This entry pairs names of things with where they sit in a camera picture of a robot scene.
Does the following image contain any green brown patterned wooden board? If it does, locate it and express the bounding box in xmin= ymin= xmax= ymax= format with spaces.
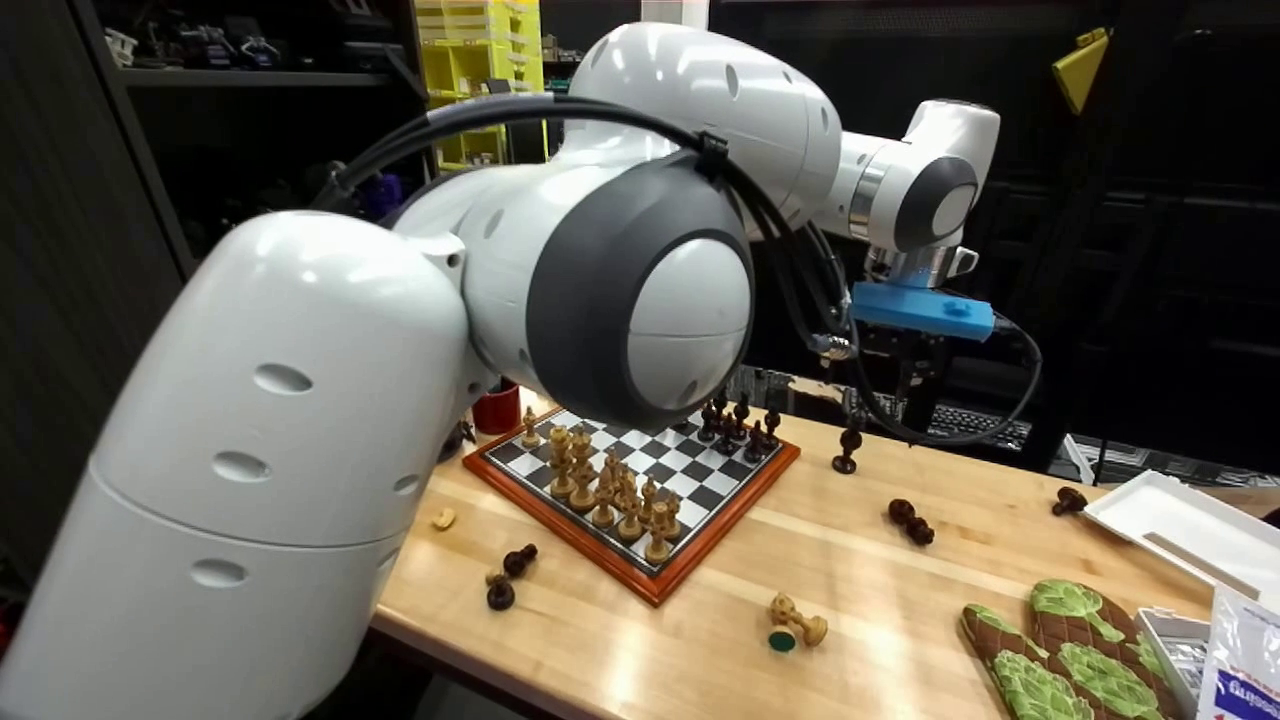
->
xmin=954 ymin=580 xmax=1188 ymax=720

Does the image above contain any clear plastic packet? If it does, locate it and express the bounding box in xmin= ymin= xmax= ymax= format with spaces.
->
xmin=1195 ymin=590 xmax=1280 ymax=720

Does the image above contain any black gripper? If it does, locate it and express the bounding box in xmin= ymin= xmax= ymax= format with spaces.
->
xmin=884 ymin=334 xmax=953 ymax=398

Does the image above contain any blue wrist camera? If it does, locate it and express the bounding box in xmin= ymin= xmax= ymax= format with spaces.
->
xmin=853 ymin=283 xmax=995 ymax=341

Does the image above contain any yellow storage shelf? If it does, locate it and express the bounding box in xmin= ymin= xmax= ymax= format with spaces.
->
xmin=410 ymin=0 xmax=549 ymax=174

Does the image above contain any dark chess piece near tray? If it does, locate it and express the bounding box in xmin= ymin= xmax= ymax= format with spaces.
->
xmin=1052 ymin=488 xmax=1088 ymax=516

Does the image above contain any red cup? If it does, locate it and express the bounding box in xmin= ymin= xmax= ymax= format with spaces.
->
xmin=473 ymin=382 xmax=521 ymax=438

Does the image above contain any small light wooden pawn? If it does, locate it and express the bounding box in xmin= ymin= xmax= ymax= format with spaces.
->
xmin=427 ymin=508 xmax=457 ymax=531

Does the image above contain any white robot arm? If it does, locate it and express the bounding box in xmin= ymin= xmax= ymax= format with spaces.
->
xmin=0 ymin=22 xmax=999 ymax=720

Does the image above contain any black chess piece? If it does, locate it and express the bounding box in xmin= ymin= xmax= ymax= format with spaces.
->
xmin=830 ymin=424 xmax=863 ymax=477

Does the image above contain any dark chess piece lying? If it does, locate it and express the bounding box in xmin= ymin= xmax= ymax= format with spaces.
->
xmin=504 ymin=543 xmax=539 ymax=580

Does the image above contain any white plastic tray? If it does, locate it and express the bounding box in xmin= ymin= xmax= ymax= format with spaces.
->
xmin=1085 ymin=472 xmax=1280 ymax=608

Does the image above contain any dark chess piece standing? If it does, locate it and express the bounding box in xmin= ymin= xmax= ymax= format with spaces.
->
xmin=485 ymin=578 xmax=515 ymax=613

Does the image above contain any wooden framed chess board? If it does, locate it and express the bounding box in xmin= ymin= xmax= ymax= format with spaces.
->
xmin=464 ymin=408 xmax=801 ymax=608

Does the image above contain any light wooden piece lying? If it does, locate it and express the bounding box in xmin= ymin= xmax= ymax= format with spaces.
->
xmin=769 ymin=596 xmax=828 ymax=653

